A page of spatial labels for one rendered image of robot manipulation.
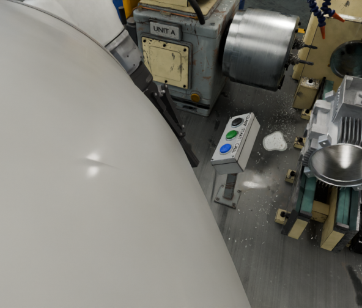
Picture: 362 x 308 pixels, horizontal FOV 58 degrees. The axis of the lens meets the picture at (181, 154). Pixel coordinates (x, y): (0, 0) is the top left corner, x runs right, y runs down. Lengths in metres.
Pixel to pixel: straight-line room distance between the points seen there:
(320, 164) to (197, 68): 0.51
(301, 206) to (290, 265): 0.16
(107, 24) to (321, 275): 0.79
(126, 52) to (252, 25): 0.63
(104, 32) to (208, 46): 0.60
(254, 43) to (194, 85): 0.26
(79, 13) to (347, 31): 0.93
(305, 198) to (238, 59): 0.48
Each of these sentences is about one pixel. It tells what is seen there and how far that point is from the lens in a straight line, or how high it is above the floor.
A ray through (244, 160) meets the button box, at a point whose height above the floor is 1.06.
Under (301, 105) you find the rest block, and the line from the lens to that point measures 1.35.
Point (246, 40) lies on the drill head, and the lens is 1.09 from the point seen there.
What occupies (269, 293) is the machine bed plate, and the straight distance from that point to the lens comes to 0.92.
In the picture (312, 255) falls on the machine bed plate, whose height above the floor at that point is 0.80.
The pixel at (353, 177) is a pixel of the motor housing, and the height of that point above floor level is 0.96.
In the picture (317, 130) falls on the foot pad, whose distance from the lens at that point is 0.88.
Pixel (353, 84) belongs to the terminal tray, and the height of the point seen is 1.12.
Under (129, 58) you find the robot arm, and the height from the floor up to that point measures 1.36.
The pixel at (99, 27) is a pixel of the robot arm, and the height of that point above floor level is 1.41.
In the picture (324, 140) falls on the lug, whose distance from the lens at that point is 0.85.
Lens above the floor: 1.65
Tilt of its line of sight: 49 degrees down
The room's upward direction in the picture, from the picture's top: straight up
